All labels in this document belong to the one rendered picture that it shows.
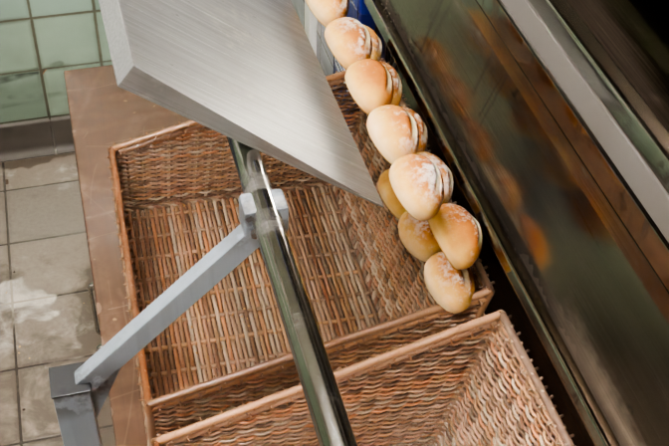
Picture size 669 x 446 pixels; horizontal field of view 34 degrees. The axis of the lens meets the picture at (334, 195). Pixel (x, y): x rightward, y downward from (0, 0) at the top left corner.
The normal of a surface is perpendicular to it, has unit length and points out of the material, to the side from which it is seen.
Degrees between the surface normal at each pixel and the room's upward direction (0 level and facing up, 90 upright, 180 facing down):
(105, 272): 0
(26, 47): 90
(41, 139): 90
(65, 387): 0
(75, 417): 90
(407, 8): 70
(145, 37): 38
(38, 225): 0
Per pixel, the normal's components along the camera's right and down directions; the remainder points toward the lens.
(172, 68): 0.62, -0.68
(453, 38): -0.90, -0.11
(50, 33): 0.26, 0.65
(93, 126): 0.03, -0.74
